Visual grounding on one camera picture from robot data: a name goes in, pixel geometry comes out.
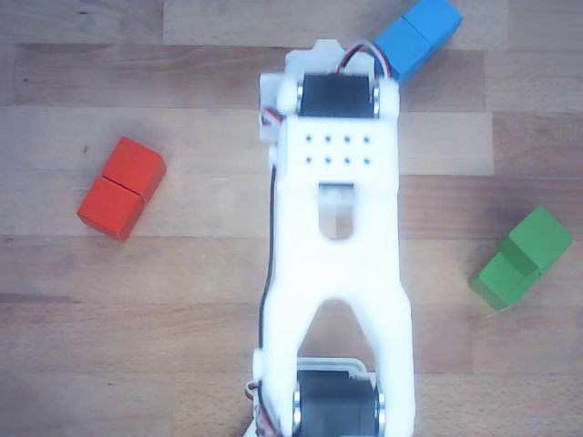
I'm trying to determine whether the small green cube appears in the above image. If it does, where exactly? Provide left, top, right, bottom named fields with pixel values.
left=498, top=205, right=574, bottom=279

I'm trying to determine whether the long red block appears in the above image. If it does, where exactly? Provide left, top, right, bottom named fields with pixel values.
left=76, top=136, right=168, bottom=243

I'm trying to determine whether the long blue block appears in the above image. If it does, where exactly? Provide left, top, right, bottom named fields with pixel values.
left=373, top=0, right=465, bottom=86

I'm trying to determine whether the long green block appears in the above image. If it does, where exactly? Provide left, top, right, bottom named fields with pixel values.
left=467, top=236, right=547, bottom=313

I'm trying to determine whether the upper arm servo wire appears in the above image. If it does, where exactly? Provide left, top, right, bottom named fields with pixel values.
left=257, top=162, right=281, bottom=361

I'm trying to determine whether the red white gripper servo wire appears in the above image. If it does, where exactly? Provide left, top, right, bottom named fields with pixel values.
left=337, top=39, right=394, bottom=79

